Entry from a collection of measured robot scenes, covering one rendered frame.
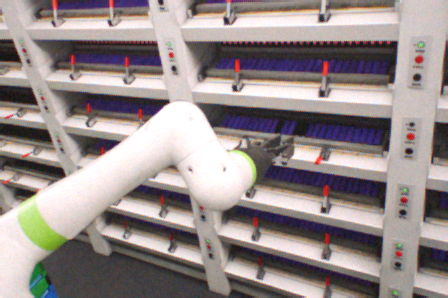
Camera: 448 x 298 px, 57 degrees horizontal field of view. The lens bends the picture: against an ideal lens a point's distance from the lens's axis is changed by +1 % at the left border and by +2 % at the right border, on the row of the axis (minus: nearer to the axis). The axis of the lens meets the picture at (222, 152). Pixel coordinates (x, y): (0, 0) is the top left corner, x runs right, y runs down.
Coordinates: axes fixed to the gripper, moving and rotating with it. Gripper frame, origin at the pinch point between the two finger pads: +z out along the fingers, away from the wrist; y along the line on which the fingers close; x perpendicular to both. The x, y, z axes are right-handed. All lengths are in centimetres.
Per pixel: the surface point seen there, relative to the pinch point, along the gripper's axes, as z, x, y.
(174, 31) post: 5.3, -29.1, 37.5
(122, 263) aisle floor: 34, 82, 95
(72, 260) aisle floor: 27, 84, 122
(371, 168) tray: 16.1, 8.3, -20.8
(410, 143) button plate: 12.9, -0.8, -29.9
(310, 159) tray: 16.2, 8.2, -3.3
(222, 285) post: 34, 76, 37
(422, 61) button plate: 7.1, -21.7, -30.5
